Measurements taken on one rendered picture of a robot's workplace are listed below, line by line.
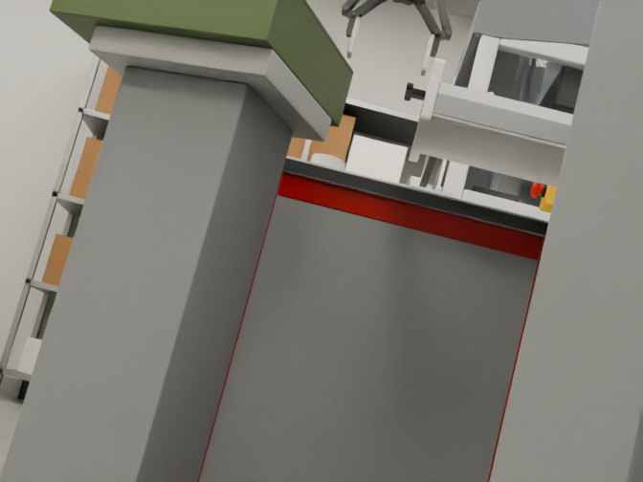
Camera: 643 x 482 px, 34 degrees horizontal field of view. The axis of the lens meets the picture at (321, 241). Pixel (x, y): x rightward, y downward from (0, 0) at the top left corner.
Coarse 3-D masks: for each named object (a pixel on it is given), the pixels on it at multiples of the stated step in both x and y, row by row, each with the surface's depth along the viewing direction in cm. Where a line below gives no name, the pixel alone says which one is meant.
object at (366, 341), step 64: (320, 192) 200; (384, 192) 199; (320, 256) 198; (384, 256) 198; (448, 256) 198; (512, 256) 198; (256, 320) 196; (320, 320) 196; (384, 320) 196; (448, 320) 196; (512, 320) 196; (256, 384) 194; (320, 384) 194; (384, 384) 194; (448, 384) 194; (256, 448) 193; (320, 448) 192; (384, 448) 192; (448, 448) 192
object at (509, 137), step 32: (448, 96) 178; (480, 96) 179; (448, 128) 183; (480, 128) 178; (512, 128) 177; (544, 128) 177; (448, 160) 202; (480, 160) 197; (512, 160) 191; (544, 160) 186
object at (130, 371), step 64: (128, 64) 154; (192, 64) 146; (256, 64) 143; (128, 128) 151; (192, 128) 148; (256, 128) 152; (320, 128) 164; (128, 192) 149; (192, 192) 146; (256, 192) 157; (128, 256) 146; (192, 256) 143; (256, 256) 161; (64, 320) 147; (128, 320) 144; (192, 320) 145; (64, 384) 145; (128, 384) 142; (192, 384) 149; (64, 448) 142; (128, 448) 140; (192, 448) 153
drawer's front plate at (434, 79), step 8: (440, 64) 178; (432, 72) 177; (440, 72) 177; (432, 80) 177; (432, 88) 177; (432, 96) 177; (424, 104) 176; (432, 104) 176; (424, 112) 176; (424, 120) 177; (416, 128) 193; (424, 128) 181; (416, 136) 187; (424, 136) 186; (416, 144) 192; (416, 152) 197; (416, 160) 202
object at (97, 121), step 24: (96, 72) 566; (96, 120) 571; (360, 120) 594; (384, 120) 582; (408, 120) 571; (72, 144) 559; (48, 216) 552; (72, 216) 599; (24, 288) 546; (48, 288) 546; (0, 384) 540
